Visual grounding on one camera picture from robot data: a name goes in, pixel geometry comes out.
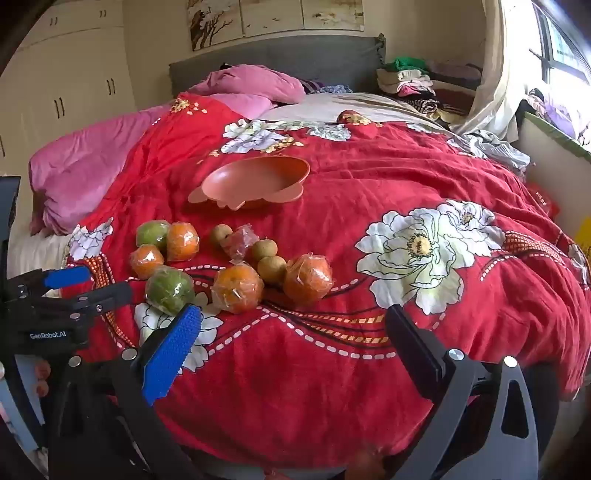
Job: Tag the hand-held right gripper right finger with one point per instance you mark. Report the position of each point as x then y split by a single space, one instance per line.
415 348

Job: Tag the pink scalloped bowl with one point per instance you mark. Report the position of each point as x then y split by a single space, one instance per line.
254 180

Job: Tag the white mattress sheet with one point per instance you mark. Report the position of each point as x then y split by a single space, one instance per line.
32 254

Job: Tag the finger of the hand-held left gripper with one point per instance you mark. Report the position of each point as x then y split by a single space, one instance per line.
111 297
69 276

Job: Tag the green-edged window bench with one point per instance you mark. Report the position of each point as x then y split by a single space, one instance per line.
554 166

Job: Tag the plastic-wrapped green orange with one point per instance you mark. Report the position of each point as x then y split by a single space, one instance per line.
169 290
151 233

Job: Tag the grey padded headboard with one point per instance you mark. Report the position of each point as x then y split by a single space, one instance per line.
277 55

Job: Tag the pink quilt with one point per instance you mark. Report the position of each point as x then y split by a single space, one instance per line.
92 161

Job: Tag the barred window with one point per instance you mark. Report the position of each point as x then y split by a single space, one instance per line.
568 46

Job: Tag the purple cloth pile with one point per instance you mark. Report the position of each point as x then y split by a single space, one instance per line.
558 110

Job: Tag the wall painting panel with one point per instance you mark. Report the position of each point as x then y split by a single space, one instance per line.
214 21
272 14
332 11

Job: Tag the yellow flat object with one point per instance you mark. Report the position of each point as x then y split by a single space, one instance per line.
584 242

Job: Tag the beige bed sheet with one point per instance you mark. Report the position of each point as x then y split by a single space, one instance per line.
323 104

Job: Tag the red plastic bag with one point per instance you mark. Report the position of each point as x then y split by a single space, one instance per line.
542 198

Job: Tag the person's left hand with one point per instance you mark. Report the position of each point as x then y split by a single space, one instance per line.
42 370

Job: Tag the small brown round fruit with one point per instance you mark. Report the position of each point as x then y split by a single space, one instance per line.
220 234
271 269
264 249

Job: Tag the stack of folded clothes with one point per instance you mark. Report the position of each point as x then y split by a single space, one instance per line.
411 78

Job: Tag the red floral blanket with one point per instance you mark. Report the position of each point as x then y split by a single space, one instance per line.
323 369

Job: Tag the cream wardrobe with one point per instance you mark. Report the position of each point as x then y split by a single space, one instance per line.
69 69

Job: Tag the blue patterned cloth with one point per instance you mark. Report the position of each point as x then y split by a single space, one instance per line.
323 86

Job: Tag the crumpled grey white cloth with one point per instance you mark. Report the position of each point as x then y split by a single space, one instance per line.
498 147

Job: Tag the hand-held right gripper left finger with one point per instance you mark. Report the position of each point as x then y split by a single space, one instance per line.
171 355

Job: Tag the cream curtain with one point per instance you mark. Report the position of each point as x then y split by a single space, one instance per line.
508 69

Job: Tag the small red fruit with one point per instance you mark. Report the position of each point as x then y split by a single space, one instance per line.
240 242

